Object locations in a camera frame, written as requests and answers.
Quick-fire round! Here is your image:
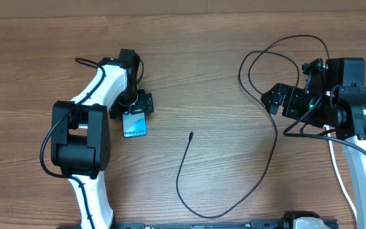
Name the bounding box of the black USB charging cable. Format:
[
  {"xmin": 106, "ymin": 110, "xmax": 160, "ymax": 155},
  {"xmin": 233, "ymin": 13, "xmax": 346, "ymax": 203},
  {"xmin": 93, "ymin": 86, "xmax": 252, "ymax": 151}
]
[{"xmin": 175, "ymin": 34, "xmax": 331, "ymax": 219}]

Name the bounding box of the Galaxy S24 smartphone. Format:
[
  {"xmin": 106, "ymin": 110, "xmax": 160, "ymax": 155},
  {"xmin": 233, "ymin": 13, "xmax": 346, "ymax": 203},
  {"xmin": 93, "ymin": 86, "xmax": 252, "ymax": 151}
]
[{"xmin": 122, "ymin": 113, "xmax": 147, "ymax": 138}]

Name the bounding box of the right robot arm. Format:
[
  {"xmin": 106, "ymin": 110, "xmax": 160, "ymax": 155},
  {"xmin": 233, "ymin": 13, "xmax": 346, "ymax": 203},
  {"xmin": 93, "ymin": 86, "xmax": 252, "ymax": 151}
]
[{"xmin": 261, "ymin": 58, "xmax": 366, "ymax": 228}]

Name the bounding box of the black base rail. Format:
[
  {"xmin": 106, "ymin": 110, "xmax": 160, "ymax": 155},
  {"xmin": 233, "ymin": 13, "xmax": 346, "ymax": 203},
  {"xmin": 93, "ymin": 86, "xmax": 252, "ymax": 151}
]
[{"xmin": 55, "ymin": 218, "xmax": 339, "ymax": 229}]

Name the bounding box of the white power strip cord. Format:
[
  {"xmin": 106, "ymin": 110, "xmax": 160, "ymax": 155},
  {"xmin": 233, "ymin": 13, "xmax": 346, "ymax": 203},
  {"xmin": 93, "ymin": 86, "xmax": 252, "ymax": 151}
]
[{"xmin": 323, "ymin": 124, "xmax": 358, "ymax": 220}]

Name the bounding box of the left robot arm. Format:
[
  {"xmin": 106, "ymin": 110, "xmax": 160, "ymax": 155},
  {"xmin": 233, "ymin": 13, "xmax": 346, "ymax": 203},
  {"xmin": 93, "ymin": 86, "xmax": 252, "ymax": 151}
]
[{"xmin": 42, "ymin": 49, "xmax": 154, "ymax": 228}]

